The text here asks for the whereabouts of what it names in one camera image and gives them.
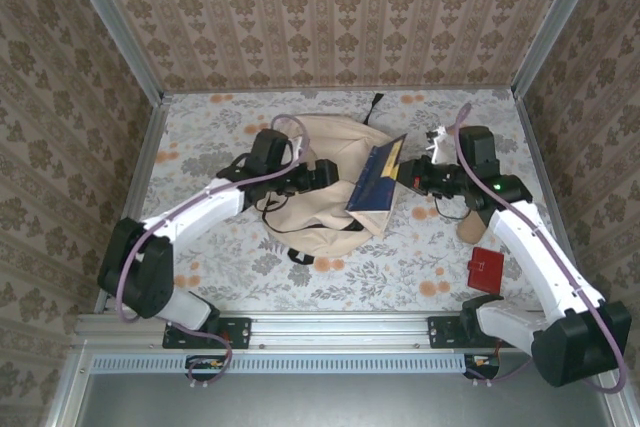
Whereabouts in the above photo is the thick dark blue labelled book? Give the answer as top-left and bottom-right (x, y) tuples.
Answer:
(344, 133), (409, 237)

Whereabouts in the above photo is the beige canvas backpack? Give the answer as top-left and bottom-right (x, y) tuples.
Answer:
(262, 91), (401, 266)

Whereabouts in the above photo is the red case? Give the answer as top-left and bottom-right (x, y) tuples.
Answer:
(465, 245), (507, 294)

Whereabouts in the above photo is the floral table cloth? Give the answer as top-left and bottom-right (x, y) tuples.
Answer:
(114, 89), (581, 313)

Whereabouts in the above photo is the grey sheet metal tray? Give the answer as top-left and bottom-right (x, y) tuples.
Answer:
(44, 349), (640, 427)

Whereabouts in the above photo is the thin black right camera cable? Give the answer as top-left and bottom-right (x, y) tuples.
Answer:
(432, 194), (474, 221)

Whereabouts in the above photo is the thin black camera cable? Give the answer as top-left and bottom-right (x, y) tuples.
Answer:
(432, 194), (474, 221)
(253, 190), (291, 228)

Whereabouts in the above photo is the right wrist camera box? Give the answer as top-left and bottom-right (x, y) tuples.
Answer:
(424, 124), (502, 174)

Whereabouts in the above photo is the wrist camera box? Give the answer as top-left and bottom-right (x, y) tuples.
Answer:
(424, 124), (502, 174)
(248, 128), (311, 173)

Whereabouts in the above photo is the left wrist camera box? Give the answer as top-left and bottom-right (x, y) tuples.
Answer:
(248, 128), (311, 173)

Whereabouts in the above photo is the thin black left camera cable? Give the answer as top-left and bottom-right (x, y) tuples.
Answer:
(253, 190), (291, 228)

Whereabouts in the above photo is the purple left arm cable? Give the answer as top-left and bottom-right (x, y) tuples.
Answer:
(114, 114), (314, 393)

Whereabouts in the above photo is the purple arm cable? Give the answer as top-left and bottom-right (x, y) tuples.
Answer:
(114, 114), (314, 393)
(452, 102), (630, 394)

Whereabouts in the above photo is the aluminium side rail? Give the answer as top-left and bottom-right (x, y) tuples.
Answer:
(514, 95), (589, 309)
(93, 94), (171, 316)

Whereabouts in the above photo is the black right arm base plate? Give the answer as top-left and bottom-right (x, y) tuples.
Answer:
(427, 315), (521, 350)

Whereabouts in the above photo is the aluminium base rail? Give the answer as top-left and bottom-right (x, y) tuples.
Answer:
(74, 310), (615, 351)

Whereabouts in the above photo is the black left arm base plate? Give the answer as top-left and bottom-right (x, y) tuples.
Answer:
(162, 315), (252, 350)

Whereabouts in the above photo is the grey slotted cable duct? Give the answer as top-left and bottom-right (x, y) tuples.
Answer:
(91, 352), (469, 375)

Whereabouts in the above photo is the small wired connector board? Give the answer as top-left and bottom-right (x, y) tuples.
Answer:
(185, 354), (226, 382)
(463, 352), (501, 381)

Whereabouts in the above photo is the aluminium corner post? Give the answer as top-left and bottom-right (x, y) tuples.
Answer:
(59, 0), (167, 104)
(511, 0), (609, 99)

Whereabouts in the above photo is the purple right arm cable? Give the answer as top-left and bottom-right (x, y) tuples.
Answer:
(452, 102), (630, 394)

